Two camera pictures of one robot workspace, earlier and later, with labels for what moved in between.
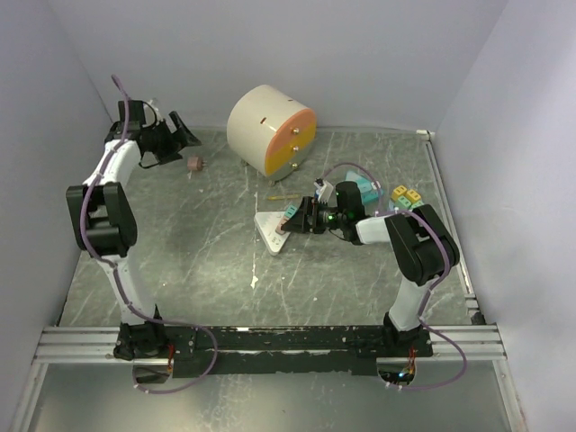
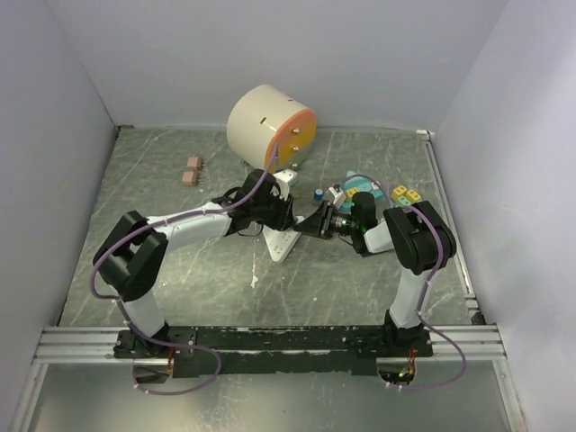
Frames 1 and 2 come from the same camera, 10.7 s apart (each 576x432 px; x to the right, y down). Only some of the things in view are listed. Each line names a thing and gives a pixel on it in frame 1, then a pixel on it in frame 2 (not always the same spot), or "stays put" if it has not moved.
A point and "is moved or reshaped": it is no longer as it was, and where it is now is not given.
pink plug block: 282,220 is moved or reshaped
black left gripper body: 163,141 → 275,214
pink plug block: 195,163 stays put
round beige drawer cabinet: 270,132 stays put
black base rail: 240,352 stays put
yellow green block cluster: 407,197 stays put
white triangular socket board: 266,223 is moved or reshaped
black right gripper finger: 304,210 → 329,209
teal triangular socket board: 367,189 stays put
